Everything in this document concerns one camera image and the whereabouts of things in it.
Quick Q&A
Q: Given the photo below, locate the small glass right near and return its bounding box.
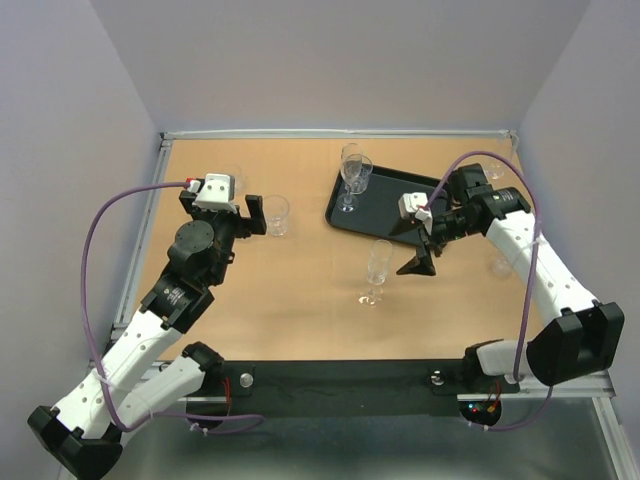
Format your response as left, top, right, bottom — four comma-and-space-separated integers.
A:
489, 255, 512, 278

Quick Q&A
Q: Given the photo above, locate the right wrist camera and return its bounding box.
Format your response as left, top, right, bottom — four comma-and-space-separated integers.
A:
398, 192, 433, 223

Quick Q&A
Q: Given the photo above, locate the purple cable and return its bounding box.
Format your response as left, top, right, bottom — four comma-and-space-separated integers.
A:
80, 180, 266, 434
424, 150, 554, 432

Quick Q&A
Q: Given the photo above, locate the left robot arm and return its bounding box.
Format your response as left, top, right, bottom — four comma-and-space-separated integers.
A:
27, 191, 266, 479

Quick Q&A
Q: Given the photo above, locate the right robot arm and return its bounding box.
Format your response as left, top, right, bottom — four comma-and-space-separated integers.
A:
391, 164, 625, 390

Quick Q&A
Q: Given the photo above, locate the black plastic tray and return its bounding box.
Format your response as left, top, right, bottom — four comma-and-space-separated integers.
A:
325, 166, 439, 247

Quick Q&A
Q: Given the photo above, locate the faceted tumbler glass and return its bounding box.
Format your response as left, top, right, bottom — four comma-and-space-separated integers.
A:
350, 155, 373, 195

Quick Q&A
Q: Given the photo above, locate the clear wine glass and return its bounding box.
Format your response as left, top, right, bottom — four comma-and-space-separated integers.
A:
338, 143, 363, 213

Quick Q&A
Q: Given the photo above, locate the etched stemmed glass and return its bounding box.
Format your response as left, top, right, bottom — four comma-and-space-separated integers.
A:
358, 239, 394, 307

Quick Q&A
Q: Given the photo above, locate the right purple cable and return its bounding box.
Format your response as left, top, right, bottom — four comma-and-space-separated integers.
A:
424, 150, 554, 432

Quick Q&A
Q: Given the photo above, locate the tall champagne flute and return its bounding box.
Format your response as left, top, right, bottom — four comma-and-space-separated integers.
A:
482, 159, 505, 181

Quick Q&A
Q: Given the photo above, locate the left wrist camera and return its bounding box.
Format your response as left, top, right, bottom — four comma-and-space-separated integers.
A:
193, 173, 236, 211

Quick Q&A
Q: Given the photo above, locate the large faceted tumbler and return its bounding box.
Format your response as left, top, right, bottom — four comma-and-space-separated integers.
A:
263, 195, 290, 237

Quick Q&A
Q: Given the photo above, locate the aluminium table frame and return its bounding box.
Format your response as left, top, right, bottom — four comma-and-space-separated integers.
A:
58, 130, 640, 480

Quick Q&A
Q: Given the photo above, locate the small shot glass far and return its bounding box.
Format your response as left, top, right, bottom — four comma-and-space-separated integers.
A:
219, 164, 246, 195

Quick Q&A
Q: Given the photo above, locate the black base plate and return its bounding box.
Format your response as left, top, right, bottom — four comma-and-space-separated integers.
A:
186, 359, 519, 419

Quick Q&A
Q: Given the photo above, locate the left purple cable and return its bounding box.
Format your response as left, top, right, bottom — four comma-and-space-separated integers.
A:
80, 180, 266, 434

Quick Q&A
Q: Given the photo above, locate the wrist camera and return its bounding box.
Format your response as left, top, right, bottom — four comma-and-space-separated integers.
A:
398, 192, 433, 223
193, 173, 236, 211

